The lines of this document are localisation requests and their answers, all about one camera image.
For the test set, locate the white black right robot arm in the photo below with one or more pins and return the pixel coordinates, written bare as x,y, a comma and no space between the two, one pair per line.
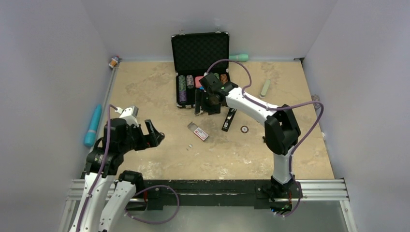
281,130

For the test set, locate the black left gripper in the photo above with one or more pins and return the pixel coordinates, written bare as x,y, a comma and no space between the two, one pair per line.
151,140

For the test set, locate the brown chip stack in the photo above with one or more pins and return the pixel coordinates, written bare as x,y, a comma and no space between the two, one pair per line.
224,78

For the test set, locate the black poker chip case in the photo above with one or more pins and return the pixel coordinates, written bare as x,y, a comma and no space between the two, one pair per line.
194,53

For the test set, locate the pink card deck upper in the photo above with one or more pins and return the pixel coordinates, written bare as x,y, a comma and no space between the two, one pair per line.
197,81

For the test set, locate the pale green stapler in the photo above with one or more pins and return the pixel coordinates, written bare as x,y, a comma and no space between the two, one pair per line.
265,89

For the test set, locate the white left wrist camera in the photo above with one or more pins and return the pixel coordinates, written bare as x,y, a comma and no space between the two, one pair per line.
129,114

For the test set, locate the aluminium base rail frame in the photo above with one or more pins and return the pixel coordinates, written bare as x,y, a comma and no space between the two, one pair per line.
249,192

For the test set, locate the grey object at right wall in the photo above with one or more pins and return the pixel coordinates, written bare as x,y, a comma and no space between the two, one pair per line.
316,99

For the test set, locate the grey chip stack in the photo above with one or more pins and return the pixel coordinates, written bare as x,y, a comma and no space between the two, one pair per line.
190,81

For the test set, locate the purple chip stack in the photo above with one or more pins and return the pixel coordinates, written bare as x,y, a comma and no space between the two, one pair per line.
182,97

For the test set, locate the mint green flashlight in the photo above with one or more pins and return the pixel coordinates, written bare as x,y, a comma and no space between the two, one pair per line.
239,57

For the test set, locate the black stapler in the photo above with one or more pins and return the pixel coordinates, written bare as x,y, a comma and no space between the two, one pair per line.
228,120

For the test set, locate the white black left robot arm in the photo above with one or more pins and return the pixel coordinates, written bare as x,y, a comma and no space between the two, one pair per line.
97,212

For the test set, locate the right poker chip on table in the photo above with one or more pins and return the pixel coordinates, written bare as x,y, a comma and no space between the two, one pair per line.
244,129

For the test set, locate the small orange bottle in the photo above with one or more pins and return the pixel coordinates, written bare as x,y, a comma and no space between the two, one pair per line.
114,62

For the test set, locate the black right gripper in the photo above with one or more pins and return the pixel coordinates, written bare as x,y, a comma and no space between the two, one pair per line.
200,95

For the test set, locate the green chip stack left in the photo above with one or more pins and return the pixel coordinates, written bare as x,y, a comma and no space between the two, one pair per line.
182,83

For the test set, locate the teal blue handle tool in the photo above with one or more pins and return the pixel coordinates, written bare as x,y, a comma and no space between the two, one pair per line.
90,136

